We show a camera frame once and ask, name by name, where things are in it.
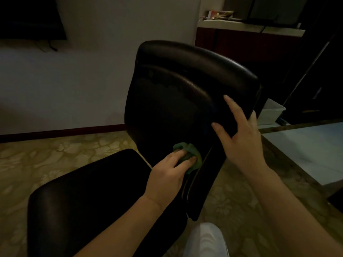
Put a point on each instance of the dark cabinet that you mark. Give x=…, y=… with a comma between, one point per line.
x=262, y=48

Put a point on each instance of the green cleaning cloth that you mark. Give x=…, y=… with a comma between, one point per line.
x=191, y=151

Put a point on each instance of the person's left forearm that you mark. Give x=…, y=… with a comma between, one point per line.
x=120, y=230

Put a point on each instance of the black wall television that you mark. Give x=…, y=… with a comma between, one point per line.
x=29, y=16

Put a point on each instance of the person's right hand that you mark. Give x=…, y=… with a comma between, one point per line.
x=246, y=147

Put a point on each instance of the person's left hand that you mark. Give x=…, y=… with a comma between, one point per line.
x=164, y=182

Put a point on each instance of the pile of small packets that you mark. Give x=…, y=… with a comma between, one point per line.
x=219, y=15

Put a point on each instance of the black leather chair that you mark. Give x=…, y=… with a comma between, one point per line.
x=174, y=90

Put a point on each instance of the black countertop appliance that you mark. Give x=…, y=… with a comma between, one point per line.
x=276, y=9

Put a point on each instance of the dark wooden wardrobe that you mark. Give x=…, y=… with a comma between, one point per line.
x=324, y=99

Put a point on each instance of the white upright board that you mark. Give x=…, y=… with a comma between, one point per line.
x=211, y=3

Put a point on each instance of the small teal floor item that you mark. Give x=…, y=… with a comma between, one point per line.
x=281, y=121

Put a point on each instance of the person's right forearm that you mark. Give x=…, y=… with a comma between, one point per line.
x=294, y=216

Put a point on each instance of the white plastic bin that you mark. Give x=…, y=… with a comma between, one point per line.
x=270, y=113

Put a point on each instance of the dark framed panel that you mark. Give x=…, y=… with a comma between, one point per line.
x=336, y=203

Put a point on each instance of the dark red baseboard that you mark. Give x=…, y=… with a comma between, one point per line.
x=61, y=133

